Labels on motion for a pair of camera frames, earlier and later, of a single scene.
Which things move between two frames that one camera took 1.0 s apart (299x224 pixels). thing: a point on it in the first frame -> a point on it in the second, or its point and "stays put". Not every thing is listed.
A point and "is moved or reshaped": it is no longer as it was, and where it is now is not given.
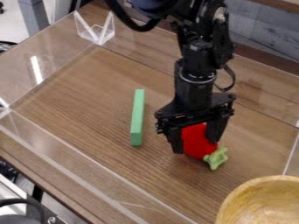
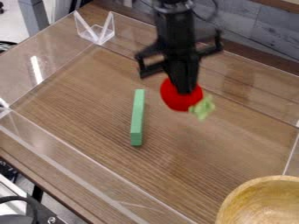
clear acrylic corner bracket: (97, 33) stays put
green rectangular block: (137, 117) stays put
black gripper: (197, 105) -> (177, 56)
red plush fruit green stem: (198, 147) is moved or reshaped
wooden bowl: (265, 200) stays put
